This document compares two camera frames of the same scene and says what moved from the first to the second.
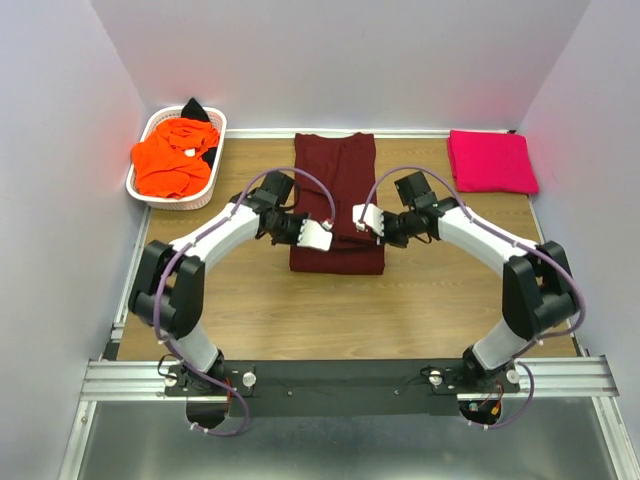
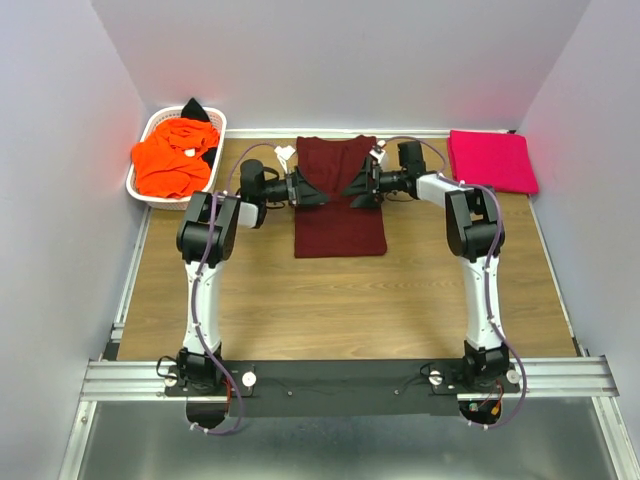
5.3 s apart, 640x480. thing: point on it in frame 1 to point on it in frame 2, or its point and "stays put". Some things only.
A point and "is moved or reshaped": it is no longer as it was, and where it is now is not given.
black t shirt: [193, 109] stays put
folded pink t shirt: [491, 162] stays put
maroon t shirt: [346, 163] is moved or reshaped
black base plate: [352, 387] stays put
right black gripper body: [398, 228] to [378, 178]
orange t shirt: [169, 162] stays put
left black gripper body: [286, 228] to [292, 185]
